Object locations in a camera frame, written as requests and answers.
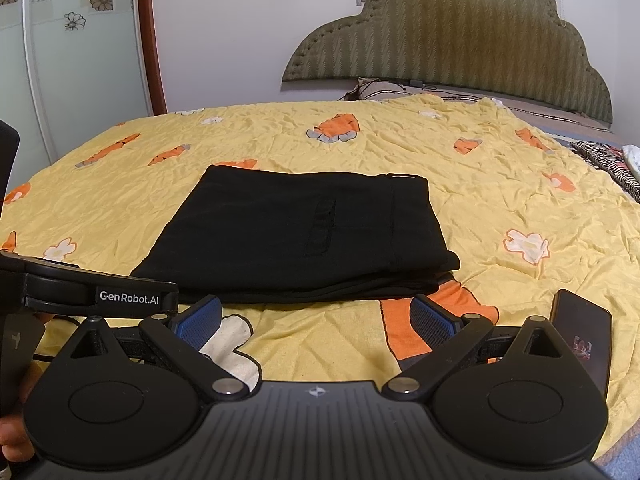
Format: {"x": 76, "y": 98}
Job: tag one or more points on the olive padded headboard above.
{"x": 516, "y": 47}

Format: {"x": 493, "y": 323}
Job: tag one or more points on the black pants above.
{"x": 258, "y": 237}

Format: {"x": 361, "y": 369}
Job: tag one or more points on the brown wooden door frame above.
{"x": 151, "y": 59}

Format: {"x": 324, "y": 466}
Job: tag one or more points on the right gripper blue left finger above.
{"x": 202, "y": 346}

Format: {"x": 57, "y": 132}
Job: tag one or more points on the patterned clothes pile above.
{"x": 611, "y": 160}

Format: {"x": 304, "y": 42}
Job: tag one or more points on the black smartphone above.
{"x": 588, "y": 331}

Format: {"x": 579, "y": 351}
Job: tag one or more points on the person left hand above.
{"x": 15, "y": 444}

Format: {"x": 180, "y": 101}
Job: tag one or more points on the floral wardrobe door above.
{"x": 70, "y": 69}

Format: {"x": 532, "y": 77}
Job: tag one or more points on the yellow carrot print quilt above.
{"x": 525, "y": 215}

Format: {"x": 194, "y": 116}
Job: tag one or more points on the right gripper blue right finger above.
{"x": 454, "y": 340}

